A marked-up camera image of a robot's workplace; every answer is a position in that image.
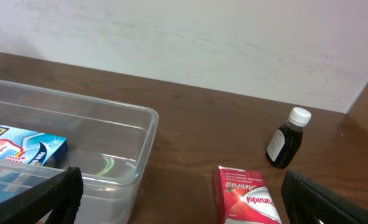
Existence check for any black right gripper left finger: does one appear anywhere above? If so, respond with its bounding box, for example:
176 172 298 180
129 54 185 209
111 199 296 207
0 167 83 224

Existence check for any clear plastic container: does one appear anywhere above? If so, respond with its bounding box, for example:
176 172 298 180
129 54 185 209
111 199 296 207
0 80 158 223

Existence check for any red Panadol ActiFast box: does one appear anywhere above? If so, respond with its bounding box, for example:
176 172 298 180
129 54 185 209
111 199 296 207
214 166 281 224

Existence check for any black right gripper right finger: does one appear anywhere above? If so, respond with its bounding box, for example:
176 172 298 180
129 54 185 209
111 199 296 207
281 170 368 224

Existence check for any dark syrup bottle white cap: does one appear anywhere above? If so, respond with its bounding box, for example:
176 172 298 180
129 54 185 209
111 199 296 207
265 107 312 169

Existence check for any blue fever patch box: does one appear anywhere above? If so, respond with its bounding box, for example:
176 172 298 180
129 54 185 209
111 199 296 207
0 125 68 203

